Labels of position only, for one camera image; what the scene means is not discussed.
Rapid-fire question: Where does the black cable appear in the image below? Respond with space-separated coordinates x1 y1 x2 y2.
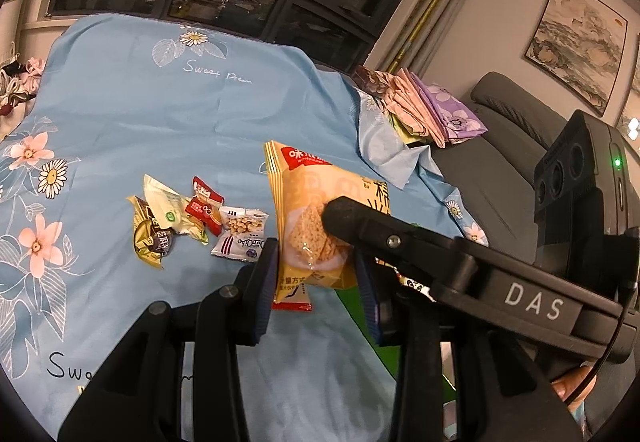
570 284 633 405

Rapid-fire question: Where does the grey sofa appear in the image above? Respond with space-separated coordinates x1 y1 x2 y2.
420 72 640 423

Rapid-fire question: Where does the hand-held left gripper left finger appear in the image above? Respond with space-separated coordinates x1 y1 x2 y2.
57 238 280 442

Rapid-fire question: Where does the pale green snack packet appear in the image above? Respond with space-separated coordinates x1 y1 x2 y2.
143 174 210 247

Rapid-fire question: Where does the person's right hand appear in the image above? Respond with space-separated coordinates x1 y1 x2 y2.
552 364 596 405

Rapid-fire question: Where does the purple floral folded cloth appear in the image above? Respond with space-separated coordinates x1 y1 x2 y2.
422 78 488 145

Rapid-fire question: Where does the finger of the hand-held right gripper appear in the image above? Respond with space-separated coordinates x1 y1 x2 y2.
320 196 481 300

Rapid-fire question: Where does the large framed landscape painting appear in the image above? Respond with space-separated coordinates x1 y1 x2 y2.
524 0 628 117

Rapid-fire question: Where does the white peanut snack packet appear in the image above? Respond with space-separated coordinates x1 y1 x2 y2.
210 206 271 263

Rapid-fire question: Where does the pink folded cloth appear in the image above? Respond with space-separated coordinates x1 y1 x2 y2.
385 68 446 147

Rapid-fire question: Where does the green cardboard box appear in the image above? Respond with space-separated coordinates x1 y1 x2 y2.
342 284 456 403

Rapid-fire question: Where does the yellow rice cracker packet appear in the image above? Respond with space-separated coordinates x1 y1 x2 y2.
263 140 396 290

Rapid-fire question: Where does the panda print snack packet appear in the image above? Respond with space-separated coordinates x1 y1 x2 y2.
397 272 433 295

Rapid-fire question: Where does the pink white fabric pile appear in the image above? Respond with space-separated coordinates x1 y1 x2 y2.
0 42 46 123

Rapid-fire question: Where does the green folded cloth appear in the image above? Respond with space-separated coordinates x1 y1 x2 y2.
390 112 416 145

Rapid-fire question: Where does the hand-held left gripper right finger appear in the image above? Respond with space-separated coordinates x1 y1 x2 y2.
352 254 583 442

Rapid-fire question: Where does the red snack packet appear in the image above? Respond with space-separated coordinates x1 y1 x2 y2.
185 176 226 237

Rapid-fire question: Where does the blue floral bed sheet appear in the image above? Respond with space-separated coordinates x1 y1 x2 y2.
0 12 493 440

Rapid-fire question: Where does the gold brown candy wrapper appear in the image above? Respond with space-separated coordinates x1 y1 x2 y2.
126 196 176 270

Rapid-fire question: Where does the brown patterned folded cloth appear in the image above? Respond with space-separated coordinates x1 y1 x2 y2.
352 66 396 97

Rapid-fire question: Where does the small framed painting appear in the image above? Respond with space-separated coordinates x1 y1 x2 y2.
615 62 640 143

